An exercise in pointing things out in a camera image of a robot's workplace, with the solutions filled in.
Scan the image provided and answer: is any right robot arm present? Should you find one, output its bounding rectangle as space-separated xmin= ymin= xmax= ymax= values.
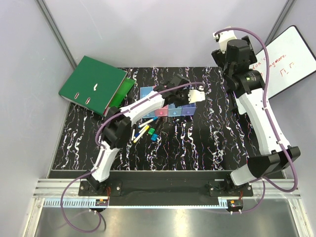
xmin=212 ymin=32 xmax=301 ymax=196

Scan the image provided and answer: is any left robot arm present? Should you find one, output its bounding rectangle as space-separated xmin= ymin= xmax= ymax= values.
xmin=86 ymin=74 xmax=190 ymax=196

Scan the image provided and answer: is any light blue middle bin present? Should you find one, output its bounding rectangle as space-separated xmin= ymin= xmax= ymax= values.
xmin=168 ymin=104 xmax=182 ymax=117

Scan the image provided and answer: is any light blue bin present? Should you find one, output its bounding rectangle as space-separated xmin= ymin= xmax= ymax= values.
xmin=168 ymin=104 xmax=182 ymax=117
xmin=140 ymin=86 xmax=155 ymax=119

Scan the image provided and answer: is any purple bin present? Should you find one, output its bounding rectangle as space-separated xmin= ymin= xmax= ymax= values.
xmin=181 ymin=103 xmax=196 ymax=116

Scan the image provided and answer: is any pink bin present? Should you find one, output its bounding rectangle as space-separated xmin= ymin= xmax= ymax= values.
xmin=153 ymin=85 xmax=169 ymax=117

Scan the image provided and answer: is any white blue-capped marker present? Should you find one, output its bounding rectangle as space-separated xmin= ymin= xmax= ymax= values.
xmin=138 ymin=117 xmax=158 ymax=128

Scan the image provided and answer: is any black marker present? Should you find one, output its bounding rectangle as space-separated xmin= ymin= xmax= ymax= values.
xmin=154 ymin=117 xmax=163 ymax=134

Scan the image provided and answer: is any light blue left bin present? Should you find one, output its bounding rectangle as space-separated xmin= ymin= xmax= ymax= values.
xmin=140 ymin=86 xmax=155 ymax=119

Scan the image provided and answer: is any green eraser cap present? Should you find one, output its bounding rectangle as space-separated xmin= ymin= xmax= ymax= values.
xmin=148 ymin=128 xmax=155 ymax=135

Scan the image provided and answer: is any yellow-tipped white marker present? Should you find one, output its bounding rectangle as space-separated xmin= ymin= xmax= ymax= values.
xmin=139 ymin=125 xmax=150 ymax=136

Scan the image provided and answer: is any blue eraser cap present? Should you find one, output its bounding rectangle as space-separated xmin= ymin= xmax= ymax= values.
xmin=151 ymin=134 xmax=158 ymax=141

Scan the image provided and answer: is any white marker blue tip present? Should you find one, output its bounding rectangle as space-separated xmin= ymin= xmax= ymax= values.
xmin=133 ymin=131 xmax=145 ymax=143

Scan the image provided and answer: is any green transparent folder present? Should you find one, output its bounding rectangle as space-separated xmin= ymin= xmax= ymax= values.
xmin=108 ymin=78 xmax=136 ymax=108

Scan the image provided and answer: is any thin white pen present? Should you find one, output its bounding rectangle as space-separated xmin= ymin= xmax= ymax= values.
xmin=131 ymin=128 xmax=135 ymax=140

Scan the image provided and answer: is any white whiteboard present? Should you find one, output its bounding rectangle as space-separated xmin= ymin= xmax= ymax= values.
xmin=254 ymin=25 xmax=316 ymax=99

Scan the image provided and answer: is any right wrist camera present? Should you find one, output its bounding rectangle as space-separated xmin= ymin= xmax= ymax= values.
xmin=213 ymin=26 xmax=237 ymax=54

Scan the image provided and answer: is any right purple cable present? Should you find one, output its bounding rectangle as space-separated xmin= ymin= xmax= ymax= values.
xmin=213 ymin=27 xmax=298 ymax=215

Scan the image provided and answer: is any purple cable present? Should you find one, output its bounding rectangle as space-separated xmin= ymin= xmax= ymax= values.
xmin=60 ymin=81 xmax=205 ymax=234
xmin=213 ymin=27 xmax=298 ymax=215

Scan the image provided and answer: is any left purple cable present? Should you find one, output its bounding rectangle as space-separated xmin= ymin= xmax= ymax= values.
xmin=60 ymin=81 xmax=205 ymax=234

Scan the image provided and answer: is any green ring binder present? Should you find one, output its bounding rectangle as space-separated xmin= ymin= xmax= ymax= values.
xmin=59 ymin=56 xmax=126 ymax=115

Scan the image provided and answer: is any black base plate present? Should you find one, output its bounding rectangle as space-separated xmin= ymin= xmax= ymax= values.
xmin=79 ymin=171 xmax=253 ymax=208

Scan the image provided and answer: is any aluminium frame rail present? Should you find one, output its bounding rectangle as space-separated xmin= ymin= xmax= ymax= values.
xmin=33 ymin=170 xmax=300 ymax=212

